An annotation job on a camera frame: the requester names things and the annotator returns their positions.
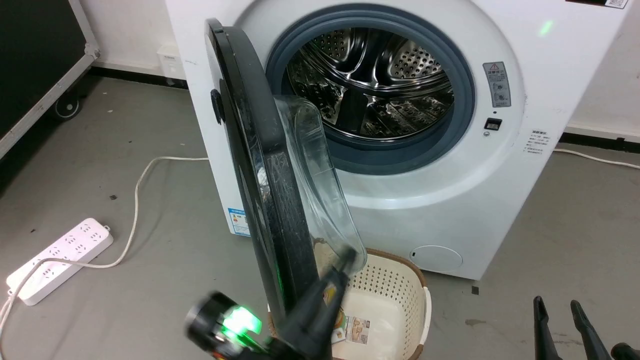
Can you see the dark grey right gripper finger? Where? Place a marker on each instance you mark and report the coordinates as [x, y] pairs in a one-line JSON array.
[[544, 330], [590, 332]]

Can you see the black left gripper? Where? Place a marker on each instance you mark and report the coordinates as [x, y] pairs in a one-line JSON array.
[[220, 325]]

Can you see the black round washer door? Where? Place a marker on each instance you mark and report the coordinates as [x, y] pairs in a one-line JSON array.
[[250, 130]]

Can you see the white front-load washing machine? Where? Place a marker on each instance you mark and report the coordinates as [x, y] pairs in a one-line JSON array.
[[450, 210]]

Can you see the grey rubber door gasket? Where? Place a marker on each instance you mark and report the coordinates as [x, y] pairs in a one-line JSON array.
[[400, 159]]

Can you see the printed basket label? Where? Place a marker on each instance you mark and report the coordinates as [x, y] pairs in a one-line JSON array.
[[354, 330]]

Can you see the cream perforated laundry basket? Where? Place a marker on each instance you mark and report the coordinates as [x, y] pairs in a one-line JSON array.
[[392, 300]]

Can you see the blue energy label sticker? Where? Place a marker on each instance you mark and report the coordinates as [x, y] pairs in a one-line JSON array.
[[239, 222]]

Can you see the round white filter cover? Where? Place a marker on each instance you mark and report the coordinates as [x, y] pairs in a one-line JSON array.
[[436, 258]]

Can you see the white text sticker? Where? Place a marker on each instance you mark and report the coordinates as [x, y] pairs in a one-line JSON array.
[[539, 142]]

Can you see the grey warning sticker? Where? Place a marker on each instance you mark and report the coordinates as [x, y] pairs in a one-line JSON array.
[[497, 84]]

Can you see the white power strip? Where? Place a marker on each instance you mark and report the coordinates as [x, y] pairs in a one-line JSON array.
[[60, 256]]

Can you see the stainless steel washer drum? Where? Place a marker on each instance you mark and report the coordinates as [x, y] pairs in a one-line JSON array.
[[370, 65]]

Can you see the black caster wheel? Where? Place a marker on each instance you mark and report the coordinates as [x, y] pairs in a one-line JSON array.
[[66, 107]]

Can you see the black aluminium-edged flight case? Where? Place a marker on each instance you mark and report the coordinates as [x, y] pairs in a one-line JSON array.
[[30, 50]]

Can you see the white wall socket box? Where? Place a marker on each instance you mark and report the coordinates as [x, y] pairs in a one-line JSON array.
[[171, 62]]

